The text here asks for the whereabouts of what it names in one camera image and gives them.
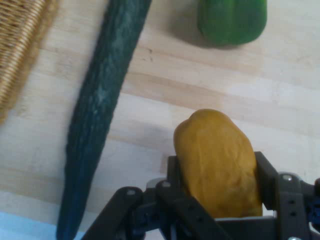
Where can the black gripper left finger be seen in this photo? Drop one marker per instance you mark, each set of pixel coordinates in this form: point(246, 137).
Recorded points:
point(175, 207)

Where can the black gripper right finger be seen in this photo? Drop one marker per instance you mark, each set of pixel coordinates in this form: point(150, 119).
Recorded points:
point(287, 195)

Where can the yellow potato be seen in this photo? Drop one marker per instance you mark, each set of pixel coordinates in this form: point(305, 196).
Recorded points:
point(217, 165)

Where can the dark green cucumber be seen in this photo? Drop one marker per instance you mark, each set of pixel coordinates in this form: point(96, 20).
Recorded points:
point(105, 100)

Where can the wooden cutting board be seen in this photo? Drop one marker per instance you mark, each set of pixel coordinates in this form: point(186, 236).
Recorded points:
point(225, 82)

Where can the green bell pepper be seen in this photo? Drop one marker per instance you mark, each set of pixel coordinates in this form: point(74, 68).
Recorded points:
point(230, 22)

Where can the woven wicker basket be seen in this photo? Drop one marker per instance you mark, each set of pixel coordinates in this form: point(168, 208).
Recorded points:
point(17, 45)

